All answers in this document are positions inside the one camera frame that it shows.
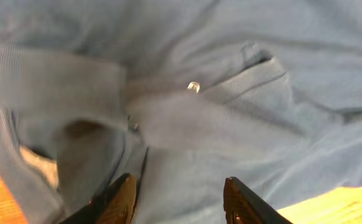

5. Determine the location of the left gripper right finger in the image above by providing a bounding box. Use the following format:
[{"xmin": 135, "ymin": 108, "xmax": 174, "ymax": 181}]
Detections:
[{"xmin": 223, "ymin": 177, "xmax": 292, "ymax": 224}]

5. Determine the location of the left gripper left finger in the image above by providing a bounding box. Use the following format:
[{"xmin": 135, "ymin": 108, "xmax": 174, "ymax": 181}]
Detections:
[{"xmin": 61, "ymin": 174, "xmax": 137, "ymax": 224}]

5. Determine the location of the dark blue t-shirt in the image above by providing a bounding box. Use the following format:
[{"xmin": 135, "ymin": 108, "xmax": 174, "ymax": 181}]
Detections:
[{"xmin": 0, "ymin": 0, "xmax": 362, "ymax": 223}]

